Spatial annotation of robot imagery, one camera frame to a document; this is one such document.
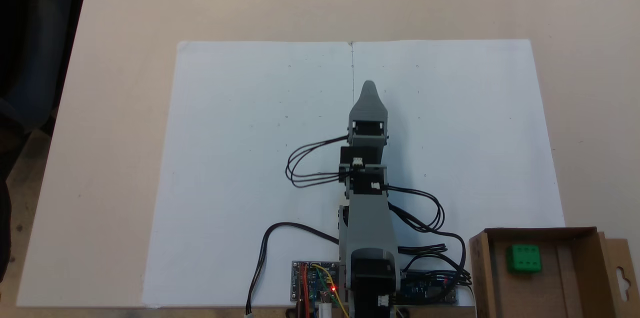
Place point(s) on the green dice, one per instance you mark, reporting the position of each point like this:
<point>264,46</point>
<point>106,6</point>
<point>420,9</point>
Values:
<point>523,259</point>

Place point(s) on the brown cardboard box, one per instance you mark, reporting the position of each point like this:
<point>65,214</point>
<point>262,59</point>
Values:
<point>575,288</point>

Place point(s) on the blue circuit board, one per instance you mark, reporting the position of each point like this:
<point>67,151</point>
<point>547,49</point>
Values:
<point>430,296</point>

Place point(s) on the grey pointed fixed gripper finger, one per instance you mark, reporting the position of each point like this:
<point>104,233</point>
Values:
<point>369,105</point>

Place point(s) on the white paper sheet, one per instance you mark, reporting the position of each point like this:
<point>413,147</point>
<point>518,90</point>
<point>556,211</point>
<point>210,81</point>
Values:
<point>225,183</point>
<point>475,132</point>

